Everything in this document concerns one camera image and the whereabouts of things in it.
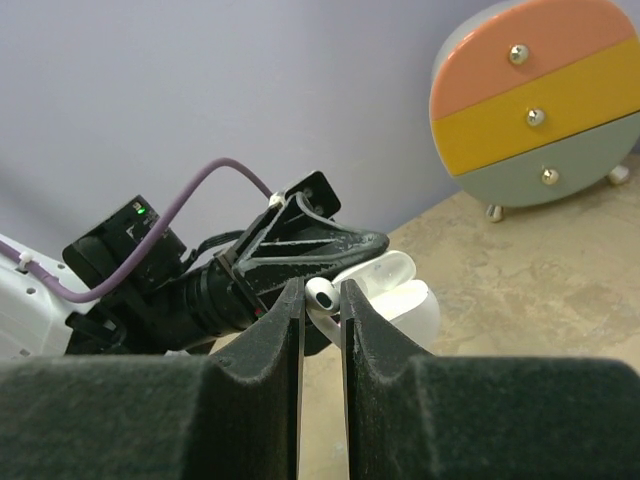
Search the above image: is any round drawer cabinet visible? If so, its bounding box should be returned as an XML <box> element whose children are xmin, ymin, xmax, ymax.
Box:
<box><xmin>429</xmin><ymin>1</ymin><xmax>639</xmax><ymax>222</ymax></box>

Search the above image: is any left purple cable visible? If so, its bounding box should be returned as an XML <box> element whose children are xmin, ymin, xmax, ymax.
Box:
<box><xmin>0</xmin><ymin>157</ymin><xmax>275</xmax><ymax>303</ymax></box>

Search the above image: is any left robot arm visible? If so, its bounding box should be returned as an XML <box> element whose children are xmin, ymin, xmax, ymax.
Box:
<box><xmin>1</xmin><ymin>171</ymin><xmax>389</xmax><ymax>359</ymax></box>

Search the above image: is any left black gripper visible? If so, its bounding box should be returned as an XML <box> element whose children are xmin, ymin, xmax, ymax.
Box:
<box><xmin>124</xmin><ymin>170</ymin><xmax>390</xmax><ymax>355</ymax></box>

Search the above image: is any white earbud charging case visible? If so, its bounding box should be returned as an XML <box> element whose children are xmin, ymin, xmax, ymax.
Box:
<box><xmin>331</xmin><ymin>250</ymin><xmax>441</xmax><ymax>350</ymax></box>

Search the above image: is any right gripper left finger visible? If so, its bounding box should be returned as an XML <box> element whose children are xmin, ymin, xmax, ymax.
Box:
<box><xmin>1</xmin><ymin>280</ymin><xmax>305</xmax><ymax>479</ymax></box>

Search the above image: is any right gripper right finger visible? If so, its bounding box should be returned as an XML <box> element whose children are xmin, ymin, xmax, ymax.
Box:
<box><xmin>341</xmin><ymin>281</ymin><xmax>639</xmax><ymax>479</ymax></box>

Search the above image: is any white earbud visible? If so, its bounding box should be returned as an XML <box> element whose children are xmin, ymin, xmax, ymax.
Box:
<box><xmin>305</xmin><ymin>277</ymin><xmax>341</xmax><ymax>348</ymax></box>

